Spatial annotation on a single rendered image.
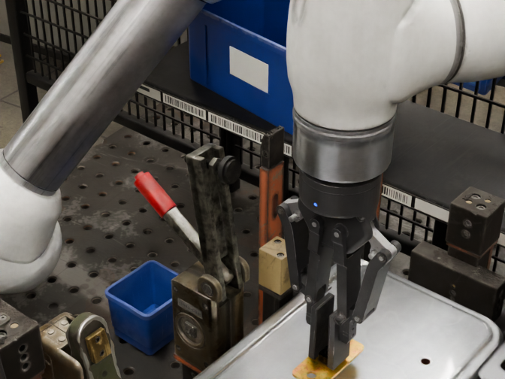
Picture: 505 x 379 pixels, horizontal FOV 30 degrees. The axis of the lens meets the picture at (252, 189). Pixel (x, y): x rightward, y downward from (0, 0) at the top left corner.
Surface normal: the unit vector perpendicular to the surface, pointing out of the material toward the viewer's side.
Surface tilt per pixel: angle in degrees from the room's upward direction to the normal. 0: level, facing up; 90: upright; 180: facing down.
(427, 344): 0
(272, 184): 90
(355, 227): 90
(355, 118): 101
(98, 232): 0
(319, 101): 108
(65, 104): 63
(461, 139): 0
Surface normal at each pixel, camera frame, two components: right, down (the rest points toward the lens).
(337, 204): -0.15, 0.54
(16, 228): 0.40, 0.52
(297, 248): 0.76, 0.21
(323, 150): -0.47, 0.48
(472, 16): 0.30, 0.06
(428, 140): 0.00, -0.84
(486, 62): 0.15, 0.75
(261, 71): -0.75, 0.36
